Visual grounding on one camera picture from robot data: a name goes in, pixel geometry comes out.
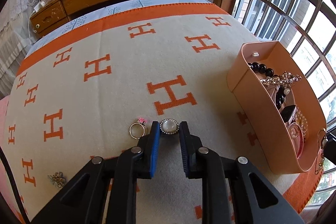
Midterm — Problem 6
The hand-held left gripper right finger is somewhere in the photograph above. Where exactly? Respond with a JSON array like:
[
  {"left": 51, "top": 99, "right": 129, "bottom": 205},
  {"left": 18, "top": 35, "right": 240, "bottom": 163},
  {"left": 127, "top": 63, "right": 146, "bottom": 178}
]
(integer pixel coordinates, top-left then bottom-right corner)
[{"left": 179, "top": 121, "right": 307, "bottom": 224}]

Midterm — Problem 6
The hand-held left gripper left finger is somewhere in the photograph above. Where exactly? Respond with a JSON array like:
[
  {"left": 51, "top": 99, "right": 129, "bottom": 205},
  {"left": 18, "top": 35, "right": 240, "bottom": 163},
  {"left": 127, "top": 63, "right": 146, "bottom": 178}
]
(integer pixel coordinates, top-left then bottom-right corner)
[{"left": 31, "top": 121, "right": 161, "bottom": 224}]

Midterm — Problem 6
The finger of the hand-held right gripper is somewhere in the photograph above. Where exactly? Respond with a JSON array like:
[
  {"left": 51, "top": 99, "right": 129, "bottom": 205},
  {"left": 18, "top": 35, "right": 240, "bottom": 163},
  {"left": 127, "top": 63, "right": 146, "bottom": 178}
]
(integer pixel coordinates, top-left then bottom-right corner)
[{"left": 322, "top": 136, "right": 336, "bottom": 161}]

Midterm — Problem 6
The pearl brooch with rhinestones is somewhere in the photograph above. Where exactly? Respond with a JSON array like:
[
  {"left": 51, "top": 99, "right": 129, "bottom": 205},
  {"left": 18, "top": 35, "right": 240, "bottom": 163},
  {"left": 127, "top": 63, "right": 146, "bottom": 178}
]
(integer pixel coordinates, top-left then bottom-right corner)
[{"left": 160, "top": 118, "right": 180, "bottom": 135}]

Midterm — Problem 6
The red braided bracelet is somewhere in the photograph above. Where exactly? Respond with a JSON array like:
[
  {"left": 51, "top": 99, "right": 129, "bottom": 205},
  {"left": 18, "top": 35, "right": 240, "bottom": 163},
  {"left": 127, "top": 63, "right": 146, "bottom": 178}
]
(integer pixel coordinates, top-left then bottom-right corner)
[{"left": 287, "top": 122, "right": 306, "bottom": 159}]

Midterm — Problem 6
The long pearl necklace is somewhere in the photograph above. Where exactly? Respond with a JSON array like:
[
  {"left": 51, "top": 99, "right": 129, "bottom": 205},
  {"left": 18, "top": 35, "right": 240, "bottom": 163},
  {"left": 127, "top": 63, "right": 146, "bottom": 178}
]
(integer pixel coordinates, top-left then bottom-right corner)
[{"left": 295, "top": 109, "right": 309, "bottom": 140}]

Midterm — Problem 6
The smartwatch with pale strap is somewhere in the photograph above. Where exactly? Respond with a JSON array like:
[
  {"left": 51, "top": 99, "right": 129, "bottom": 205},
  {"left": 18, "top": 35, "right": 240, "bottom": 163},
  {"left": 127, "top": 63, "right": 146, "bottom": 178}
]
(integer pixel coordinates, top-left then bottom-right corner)
[{"left": 262, "top": 82, "right": 298, "bottom": 126}]

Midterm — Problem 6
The pink storage box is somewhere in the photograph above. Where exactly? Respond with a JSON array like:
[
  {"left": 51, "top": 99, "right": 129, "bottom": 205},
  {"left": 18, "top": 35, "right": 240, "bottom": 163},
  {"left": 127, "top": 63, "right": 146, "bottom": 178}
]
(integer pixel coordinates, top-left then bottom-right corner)
[{"left": 226, "top": 40, "right": 327, "bottom": 174}]

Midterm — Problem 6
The gold rhinestone bracelet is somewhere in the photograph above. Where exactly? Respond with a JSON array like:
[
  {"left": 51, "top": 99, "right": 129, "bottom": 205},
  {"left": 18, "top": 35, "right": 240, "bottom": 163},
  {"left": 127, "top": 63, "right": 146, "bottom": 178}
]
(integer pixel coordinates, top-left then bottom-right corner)
[{"left": 260, "top": 71, "right": 302, "bottom": 86}]

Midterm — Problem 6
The dark bead bracelet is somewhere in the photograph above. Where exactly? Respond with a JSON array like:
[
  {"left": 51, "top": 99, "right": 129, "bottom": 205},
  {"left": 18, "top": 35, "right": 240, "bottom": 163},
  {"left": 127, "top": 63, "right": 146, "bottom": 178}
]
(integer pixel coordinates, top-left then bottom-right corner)
[{"left": 248, "top": 63, "right": 288, "bottom": 109}]

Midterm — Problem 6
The orange and beige patterned blanket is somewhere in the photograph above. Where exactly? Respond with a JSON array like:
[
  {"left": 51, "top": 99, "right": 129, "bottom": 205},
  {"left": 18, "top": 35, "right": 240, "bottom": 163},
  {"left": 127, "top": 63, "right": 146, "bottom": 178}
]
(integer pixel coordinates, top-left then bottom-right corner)
[{"left": 0, "top": 2, "right": 326, "bottom": 224}]

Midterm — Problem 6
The small gold brooch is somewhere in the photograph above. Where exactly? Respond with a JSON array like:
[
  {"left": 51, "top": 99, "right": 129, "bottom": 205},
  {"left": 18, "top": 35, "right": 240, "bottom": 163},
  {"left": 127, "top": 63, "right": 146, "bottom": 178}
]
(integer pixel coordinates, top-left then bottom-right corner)
[{"left": 48, "top": 172, "right": 66, "bottom": 189}]

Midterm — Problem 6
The metal window grille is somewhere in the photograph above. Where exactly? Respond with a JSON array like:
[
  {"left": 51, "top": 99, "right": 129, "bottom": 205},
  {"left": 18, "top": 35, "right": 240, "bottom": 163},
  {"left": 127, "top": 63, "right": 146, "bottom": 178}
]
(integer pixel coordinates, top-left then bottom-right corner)
[{"left": 234, "top": 0, "right": 336, "bottom": 214}]

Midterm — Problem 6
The white lace furniture cover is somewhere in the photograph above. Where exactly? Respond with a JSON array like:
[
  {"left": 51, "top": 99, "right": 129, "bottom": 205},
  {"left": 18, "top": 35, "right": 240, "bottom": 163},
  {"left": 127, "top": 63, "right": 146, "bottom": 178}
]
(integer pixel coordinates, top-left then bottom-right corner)
[{"left": 0, "top": 0, "right": 40, "bottom": 98}]

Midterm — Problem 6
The silver ring with pink stone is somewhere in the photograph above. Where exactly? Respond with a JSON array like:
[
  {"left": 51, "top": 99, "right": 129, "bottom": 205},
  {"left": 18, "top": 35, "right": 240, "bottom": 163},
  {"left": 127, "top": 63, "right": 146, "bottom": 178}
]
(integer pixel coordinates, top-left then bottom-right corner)
[{"left": 129, "top": 117, "right": 147, "bottom": 139}]

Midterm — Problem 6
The black cable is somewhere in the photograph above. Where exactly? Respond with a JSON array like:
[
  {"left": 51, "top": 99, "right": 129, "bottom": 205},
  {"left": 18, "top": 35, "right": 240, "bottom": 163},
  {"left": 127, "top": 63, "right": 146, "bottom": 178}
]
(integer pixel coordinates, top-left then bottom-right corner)
[{"left": 0, "top": 147, "right": 30, "bottom": 224}]

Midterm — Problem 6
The white charger with cable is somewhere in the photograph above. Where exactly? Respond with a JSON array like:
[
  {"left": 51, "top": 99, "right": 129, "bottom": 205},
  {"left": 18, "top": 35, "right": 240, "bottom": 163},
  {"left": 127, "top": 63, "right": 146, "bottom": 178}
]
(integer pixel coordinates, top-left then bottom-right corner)
[{"left": 28, "top": 1, "right": 46, "bottom": 46}]

